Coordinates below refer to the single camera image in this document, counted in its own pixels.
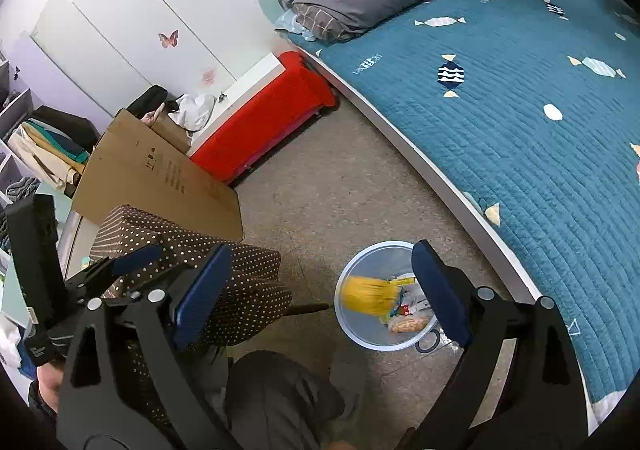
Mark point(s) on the black bag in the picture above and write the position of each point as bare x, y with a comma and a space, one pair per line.
149, 101

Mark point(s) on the hanging clothes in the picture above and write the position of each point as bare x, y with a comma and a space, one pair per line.
56, 145

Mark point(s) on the pink butterfly sticker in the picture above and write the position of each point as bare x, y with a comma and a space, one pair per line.
169, 40

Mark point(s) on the brown polka dot tablecloth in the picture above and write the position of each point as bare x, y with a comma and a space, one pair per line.
238, 293

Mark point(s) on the white bed frame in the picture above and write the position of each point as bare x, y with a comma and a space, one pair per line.
501, 258

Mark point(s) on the white plastic bag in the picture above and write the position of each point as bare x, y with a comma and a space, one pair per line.
193, 113

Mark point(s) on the black roll on floor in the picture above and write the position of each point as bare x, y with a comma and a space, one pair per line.
429, 343

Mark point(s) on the person's dark trouser leg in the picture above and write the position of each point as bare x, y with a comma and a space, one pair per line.
274, 402

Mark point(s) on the large cardboard box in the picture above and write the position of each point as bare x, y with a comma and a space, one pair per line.
132, 165

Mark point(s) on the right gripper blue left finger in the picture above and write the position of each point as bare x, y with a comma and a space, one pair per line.
99, 404

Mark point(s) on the yellow bag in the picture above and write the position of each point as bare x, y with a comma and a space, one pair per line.
372, 296

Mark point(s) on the red covered bench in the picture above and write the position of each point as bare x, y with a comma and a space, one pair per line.
270, 116

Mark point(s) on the white base cabinet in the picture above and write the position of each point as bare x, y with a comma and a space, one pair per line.
75, 242

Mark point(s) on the translucent trash bin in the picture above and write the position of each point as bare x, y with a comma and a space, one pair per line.
412, 318

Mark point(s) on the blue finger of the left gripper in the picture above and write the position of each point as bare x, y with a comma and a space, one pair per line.
172, 284
136, 260

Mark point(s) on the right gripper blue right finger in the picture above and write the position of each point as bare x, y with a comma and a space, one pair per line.
542, 404

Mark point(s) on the white shelf wardrobe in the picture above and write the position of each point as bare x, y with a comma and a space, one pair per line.
16, 105

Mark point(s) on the person's left hand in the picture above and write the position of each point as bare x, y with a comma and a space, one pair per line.
50, 378

